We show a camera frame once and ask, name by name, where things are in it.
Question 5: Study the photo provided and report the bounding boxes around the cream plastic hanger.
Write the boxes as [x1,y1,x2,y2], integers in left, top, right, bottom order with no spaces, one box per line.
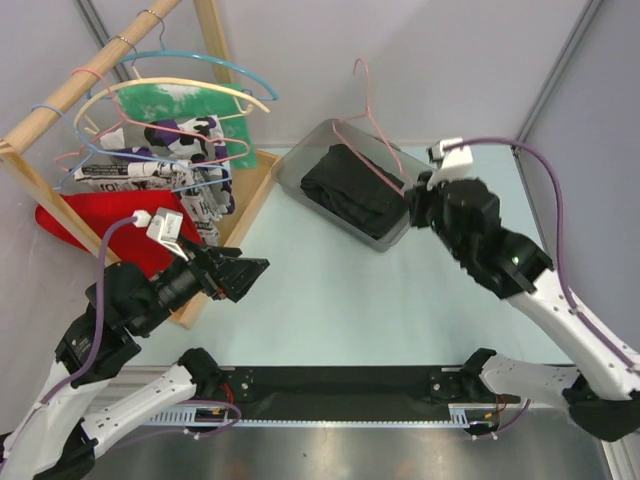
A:
[73,77,271,127]

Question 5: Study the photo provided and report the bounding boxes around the purple cow print garment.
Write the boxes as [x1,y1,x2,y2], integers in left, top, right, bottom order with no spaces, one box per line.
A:
[99,116,235,215]

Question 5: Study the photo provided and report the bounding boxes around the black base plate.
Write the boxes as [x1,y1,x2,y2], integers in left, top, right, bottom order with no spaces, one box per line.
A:
[192,366,504,423]

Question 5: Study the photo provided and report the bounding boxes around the black trousers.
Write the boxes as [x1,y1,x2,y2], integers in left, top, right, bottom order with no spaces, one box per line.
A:
[300,144,408,240]

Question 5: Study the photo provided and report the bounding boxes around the pink wire hanger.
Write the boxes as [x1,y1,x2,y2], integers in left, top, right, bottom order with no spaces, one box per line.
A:
[52,67,251,174]
[332,57,414,196]

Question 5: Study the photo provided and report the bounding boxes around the clear grey plastic bin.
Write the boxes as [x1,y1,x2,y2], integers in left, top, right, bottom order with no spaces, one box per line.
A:
[273,119,429,252]

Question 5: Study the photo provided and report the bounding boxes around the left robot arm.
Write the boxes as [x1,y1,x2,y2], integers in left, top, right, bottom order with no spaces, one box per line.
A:
[1,243,269,479]

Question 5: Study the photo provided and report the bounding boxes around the blue plastic hanger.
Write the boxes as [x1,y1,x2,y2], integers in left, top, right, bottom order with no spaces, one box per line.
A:
[117,49,280,102]

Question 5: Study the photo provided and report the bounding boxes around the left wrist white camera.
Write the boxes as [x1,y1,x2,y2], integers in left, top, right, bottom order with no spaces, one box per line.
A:
[133,207,190,261]

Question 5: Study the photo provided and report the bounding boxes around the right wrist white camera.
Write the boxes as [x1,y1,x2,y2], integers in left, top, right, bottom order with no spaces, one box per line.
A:
[426,137,473,189]

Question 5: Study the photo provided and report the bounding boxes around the wooden clothes rack frame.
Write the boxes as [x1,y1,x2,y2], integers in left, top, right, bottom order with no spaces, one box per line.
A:
[0,0,281,331]

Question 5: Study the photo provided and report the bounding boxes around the wrist white camera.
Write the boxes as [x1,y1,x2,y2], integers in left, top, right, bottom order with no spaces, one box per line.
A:
[133,207,190,261]
[426,137,473,189]

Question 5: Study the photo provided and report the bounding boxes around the aluminium rail with cable duct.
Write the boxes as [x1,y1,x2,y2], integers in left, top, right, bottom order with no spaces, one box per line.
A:
[69,364,640,444]

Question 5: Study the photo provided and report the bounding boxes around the pink wire hanger on rack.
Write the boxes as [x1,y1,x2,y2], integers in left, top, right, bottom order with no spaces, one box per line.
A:
[52,67,251,174]

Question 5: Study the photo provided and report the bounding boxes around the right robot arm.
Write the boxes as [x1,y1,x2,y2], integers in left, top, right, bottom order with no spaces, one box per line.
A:
[405,171,639,442]

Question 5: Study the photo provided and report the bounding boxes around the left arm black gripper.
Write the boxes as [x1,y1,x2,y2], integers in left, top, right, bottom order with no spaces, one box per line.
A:
[135,231,270,333]

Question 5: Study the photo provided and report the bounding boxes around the red garment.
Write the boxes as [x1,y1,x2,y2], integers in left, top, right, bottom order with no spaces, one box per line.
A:
[63,190,202,277]

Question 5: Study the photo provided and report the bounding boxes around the green white garment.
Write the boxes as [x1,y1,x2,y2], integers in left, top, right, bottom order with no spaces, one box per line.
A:
[117,86,257,169]

